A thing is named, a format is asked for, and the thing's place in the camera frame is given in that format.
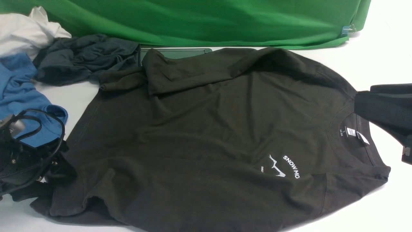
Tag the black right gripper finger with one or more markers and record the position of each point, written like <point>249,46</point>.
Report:
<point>390,111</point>
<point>404,90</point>

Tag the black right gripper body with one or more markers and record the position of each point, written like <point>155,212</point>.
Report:
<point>407,151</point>

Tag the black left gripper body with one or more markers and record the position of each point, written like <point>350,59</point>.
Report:
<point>22,164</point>

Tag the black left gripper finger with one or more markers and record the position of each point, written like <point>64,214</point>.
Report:
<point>61,171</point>
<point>32,191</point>

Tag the dark gray long-sleeve shirt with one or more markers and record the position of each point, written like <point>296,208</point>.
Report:
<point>236,140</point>

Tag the blue crumpled shirt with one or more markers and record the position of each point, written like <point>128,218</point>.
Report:
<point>18,93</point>

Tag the dark teal crumpled shirt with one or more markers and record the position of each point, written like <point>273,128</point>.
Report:
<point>70,60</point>

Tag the white crumpled shirt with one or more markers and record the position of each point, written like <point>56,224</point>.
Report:
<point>28,34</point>

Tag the blue binder clip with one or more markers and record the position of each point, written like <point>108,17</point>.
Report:
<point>348,30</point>

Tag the dark green flat tray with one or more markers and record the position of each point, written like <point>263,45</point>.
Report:
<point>175,53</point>

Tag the green backdrop cloth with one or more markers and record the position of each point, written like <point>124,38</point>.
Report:
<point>288,24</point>

